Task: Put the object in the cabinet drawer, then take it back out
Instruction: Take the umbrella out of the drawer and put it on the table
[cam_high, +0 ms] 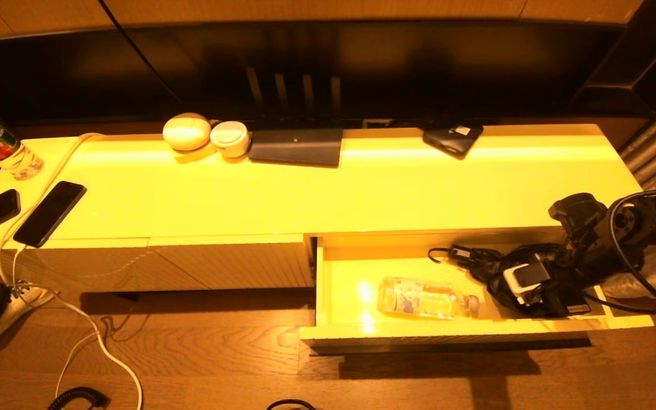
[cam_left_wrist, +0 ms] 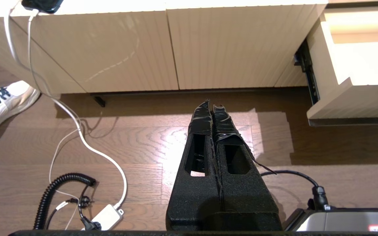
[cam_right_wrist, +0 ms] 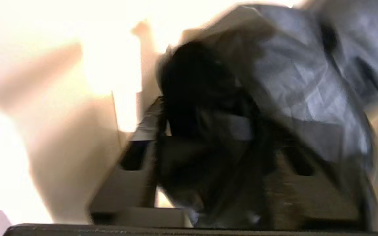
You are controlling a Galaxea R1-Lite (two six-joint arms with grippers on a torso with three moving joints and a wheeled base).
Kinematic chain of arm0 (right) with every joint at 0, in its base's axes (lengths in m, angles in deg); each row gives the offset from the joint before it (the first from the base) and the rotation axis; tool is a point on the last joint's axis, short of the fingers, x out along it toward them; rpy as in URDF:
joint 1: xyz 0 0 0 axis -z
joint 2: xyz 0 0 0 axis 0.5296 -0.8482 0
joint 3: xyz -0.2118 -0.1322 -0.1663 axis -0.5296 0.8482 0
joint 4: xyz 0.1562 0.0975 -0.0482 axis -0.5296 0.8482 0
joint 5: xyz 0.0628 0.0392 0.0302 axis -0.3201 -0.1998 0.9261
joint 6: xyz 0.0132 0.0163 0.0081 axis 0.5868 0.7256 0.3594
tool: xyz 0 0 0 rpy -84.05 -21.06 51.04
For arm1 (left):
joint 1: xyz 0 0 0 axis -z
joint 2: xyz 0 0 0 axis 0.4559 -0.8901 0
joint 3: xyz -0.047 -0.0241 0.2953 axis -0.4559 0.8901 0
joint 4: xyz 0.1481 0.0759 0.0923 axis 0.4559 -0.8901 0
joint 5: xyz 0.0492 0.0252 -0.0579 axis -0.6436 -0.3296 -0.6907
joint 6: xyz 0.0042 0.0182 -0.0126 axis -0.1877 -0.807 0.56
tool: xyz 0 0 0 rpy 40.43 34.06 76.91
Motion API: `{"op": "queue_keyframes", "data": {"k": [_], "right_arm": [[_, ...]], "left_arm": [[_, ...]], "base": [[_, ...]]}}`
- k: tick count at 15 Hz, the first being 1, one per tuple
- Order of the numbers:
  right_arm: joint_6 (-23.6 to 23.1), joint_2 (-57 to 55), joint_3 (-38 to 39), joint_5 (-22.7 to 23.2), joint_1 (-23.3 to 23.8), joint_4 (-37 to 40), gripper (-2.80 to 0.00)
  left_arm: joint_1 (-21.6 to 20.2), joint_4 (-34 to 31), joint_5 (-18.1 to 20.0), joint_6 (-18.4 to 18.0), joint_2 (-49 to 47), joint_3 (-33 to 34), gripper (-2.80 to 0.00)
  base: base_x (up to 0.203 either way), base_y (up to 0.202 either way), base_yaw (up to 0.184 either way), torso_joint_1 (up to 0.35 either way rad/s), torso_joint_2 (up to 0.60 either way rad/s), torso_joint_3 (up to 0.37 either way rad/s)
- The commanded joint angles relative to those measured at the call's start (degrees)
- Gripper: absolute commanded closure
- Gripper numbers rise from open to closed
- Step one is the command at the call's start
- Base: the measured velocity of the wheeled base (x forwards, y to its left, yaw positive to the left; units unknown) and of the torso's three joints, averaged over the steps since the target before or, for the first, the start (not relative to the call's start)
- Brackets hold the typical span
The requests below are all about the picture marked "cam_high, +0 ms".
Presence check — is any black umbrella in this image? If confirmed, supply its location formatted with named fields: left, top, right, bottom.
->
left=428, top=243, right=592, bottom=318

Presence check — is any clear bottle with white cap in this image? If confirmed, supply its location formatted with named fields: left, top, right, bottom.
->
left=377, top=276, right=481, bottom=321

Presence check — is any cream white drawer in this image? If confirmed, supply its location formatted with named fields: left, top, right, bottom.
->
left=300, top=229, right=655, bottom=355

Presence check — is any beige wooden cabinet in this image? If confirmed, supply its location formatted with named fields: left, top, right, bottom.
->
left=0, top=123, right=645, bottom=294

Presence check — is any small black labelled device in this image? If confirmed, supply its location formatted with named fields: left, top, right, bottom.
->
left=423, top=123, right=484, bottom=159

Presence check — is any dark wooden shelf unit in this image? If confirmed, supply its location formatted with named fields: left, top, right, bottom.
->
left=567, top=0, right=656, bottom=120

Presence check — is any black television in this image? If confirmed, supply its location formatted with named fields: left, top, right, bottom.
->
left=0, top=22, right=628, bottom=126

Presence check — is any dark grey flat box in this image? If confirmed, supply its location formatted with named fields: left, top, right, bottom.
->
left=248, top=128, right=344, bottom=167

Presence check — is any white round lidded cup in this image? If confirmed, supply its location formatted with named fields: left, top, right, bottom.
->
left=210, top=120, right=251, bottom=158

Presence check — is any white oval case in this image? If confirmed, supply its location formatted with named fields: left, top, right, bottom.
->
left=162, top=112, right=212, bottom=151

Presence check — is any black smartphone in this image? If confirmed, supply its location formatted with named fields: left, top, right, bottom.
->
left=13, top=180, right=87, bottom=247

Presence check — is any white sneaker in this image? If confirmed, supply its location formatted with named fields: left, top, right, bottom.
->
left=0, top=284, right=56, bottom=342

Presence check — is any clear bottle with colourful label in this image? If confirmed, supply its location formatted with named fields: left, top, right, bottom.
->
left=0, top=97, right=45, bottom=180

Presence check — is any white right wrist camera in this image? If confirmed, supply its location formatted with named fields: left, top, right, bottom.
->
left=502, top=261, right=552, bottom=306

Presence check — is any black floor cable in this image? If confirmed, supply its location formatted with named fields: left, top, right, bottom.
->
left=265, top=399, right=317, bottom=410

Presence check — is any black coiled cable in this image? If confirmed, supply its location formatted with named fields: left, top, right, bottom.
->
left=47, top=387, right=106, bottom=410

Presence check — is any thin black wall cable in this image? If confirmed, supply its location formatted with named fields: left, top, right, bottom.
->
left=99, top=0, right=183, bottom=106

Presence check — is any thick white power cable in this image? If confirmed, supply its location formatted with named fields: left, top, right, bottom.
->
left=0, top=132, right=144, bottom=410

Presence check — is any thin white charging cable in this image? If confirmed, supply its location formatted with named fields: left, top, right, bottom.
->
left=12, top=244, right=101, bottom=399

